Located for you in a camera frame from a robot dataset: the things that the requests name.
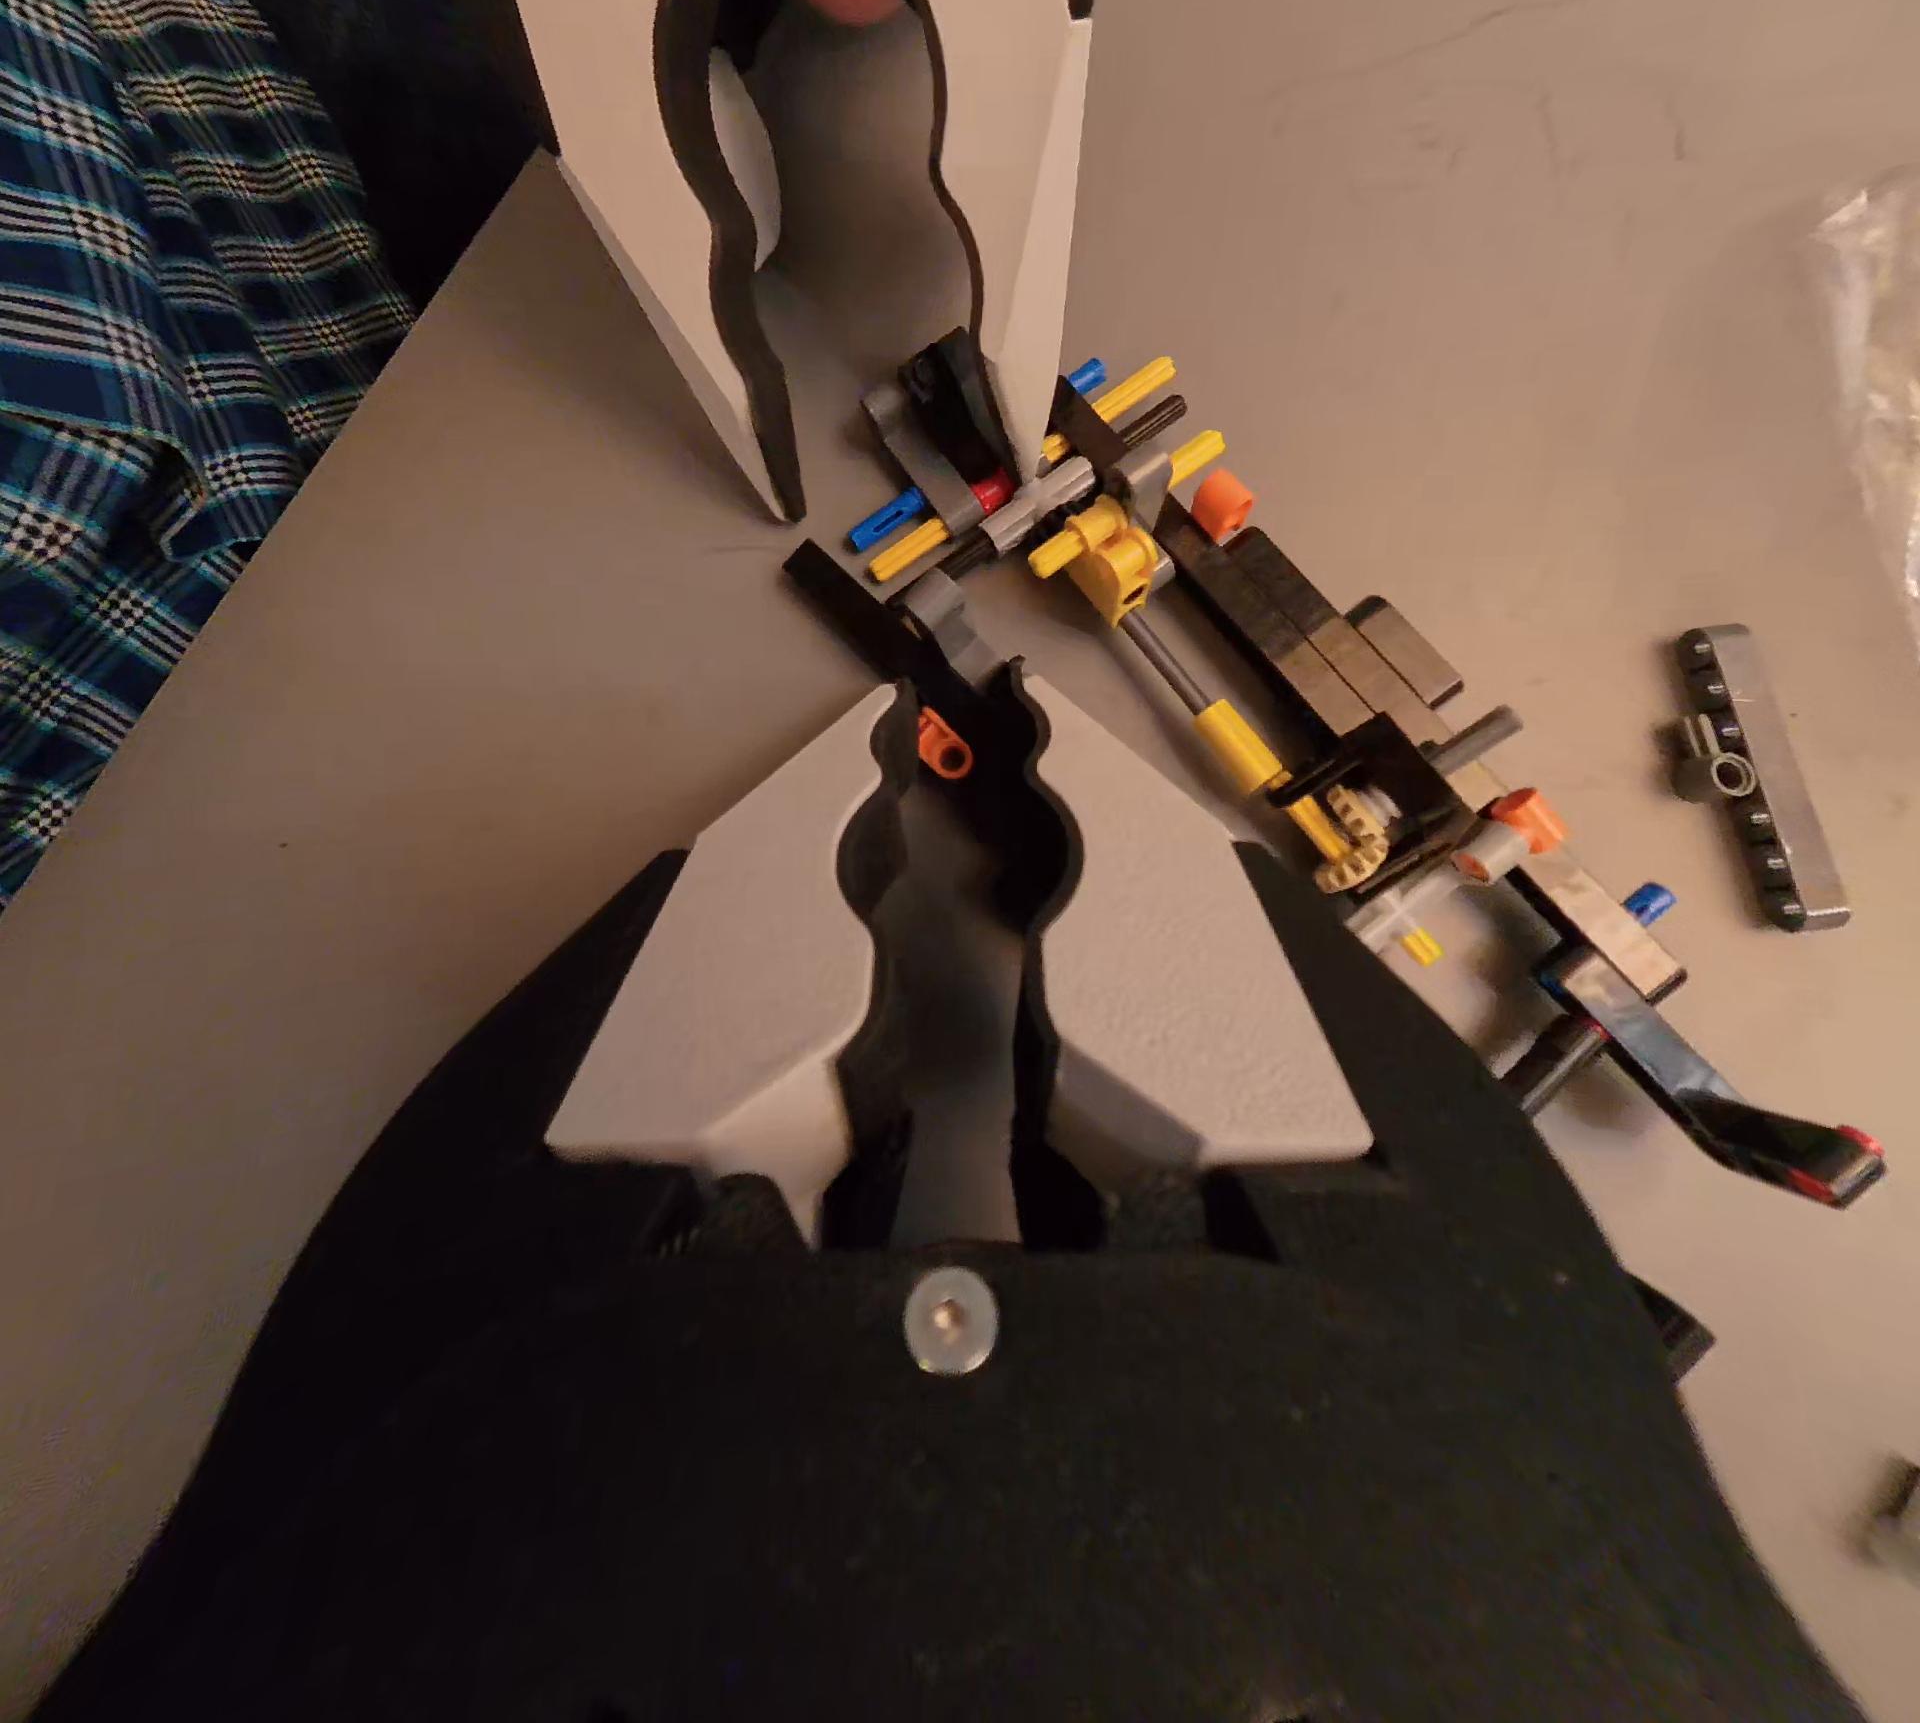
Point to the black lego technic model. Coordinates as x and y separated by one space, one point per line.
1290 629

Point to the grey lego beam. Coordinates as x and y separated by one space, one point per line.
1778 779

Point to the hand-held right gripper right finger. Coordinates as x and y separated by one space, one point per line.
1201 989

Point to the orange lego connector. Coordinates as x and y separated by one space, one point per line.
944 749

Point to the blue plaid shirt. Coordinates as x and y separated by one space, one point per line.
151 253

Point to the clear plastic bag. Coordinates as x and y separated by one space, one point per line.
1882 373

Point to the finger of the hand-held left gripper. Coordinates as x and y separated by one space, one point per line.
601 29
1005 29

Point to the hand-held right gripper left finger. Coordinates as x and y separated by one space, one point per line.
720 1005

